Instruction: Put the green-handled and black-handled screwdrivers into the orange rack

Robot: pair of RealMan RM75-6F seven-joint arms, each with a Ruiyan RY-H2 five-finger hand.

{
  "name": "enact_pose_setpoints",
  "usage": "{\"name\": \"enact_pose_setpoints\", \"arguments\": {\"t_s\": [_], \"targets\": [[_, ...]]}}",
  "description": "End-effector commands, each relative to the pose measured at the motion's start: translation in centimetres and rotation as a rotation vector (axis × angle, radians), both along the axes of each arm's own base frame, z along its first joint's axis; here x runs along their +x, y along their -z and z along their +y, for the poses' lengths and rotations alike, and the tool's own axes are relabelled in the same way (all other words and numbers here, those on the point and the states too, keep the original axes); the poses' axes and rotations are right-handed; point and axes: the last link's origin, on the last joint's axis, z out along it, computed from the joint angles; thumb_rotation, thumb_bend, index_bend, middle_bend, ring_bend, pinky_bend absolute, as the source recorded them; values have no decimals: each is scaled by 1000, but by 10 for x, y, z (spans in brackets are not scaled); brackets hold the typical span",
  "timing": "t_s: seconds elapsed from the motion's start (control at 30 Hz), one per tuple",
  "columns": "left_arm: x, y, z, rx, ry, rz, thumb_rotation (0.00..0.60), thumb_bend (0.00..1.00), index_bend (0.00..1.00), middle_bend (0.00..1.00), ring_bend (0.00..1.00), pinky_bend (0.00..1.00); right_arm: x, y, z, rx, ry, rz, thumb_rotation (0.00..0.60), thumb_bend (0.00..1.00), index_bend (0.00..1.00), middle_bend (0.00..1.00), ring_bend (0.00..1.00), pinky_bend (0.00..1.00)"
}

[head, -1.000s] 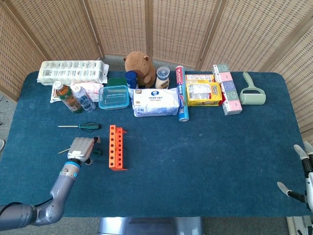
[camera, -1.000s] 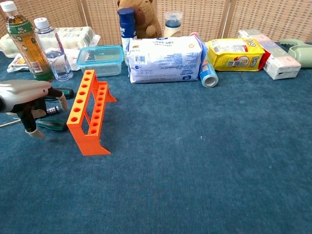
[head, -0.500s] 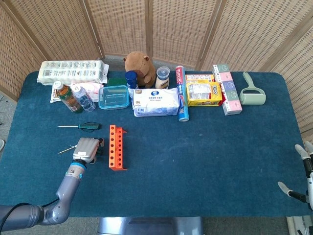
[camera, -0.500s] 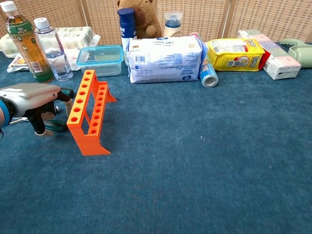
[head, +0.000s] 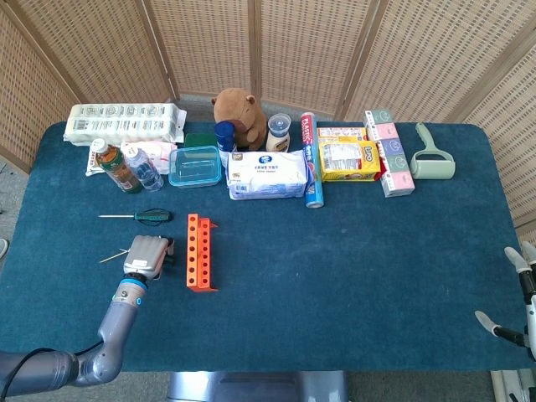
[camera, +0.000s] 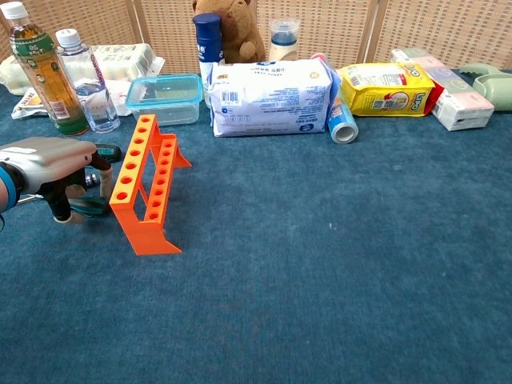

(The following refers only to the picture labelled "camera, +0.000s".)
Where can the clear water bottle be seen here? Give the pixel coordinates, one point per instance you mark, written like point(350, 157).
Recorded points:
point(94, 108)

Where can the left robot hand silver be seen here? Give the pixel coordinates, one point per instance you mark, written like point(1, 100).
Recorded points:
point(52, 160)

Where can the plastic wrap roll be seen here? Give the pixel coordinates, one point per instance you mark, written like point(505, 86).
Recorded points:
point(342, 124)

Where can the blue felt table cover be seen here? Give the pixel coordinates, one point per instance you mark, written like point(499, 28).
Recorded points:
point(280, 260)

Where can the blue-capped spray can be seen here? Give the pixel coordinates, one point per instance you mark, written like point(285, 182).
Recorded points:
point(208, 44)

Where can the yellow biscuit bag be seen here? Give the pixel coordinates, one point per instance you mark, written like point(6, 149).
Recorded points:
point(384, 92)

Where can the wicker folding screen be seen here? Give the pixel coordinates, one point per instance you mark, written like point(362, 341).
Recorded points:
point(340, 28)

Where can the orange tool rack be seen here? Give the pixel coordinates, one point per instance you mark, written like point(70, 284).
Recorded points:
point(138, 236)

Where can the white wet wipes pack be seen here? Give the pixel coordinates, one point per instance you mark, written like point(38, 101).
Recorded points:
point(268, 100)

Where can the brown capybara plush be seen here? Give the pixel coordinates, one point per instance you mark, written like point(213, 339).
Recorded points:
point(240, 32)

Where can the mayonnaise bottle clear cap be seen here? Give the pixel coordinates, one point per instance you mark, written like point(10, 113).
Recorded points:
point(284, 50)

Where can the white toilet paper pack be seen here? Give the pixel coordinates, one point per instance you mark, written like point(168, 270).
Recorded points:
point(120, 60)

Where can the clear container blue lid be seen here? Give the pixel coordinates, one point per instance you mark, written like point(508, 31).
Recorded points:
point(164, 104)

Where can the green lint roller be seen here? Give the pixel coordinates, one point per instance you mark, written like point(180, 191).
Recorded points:
point(492, 86)

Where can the green tea bottle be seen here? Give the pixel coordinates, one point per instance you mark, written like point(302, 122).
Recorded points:
point(52, 88)

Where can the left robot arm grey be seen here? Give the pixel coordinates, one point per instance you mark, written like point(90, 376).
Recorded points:
point(6, 188)

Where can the pink green tissue pack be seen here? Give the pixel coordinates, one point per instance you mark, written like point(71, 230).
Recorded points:
point(460, 104)

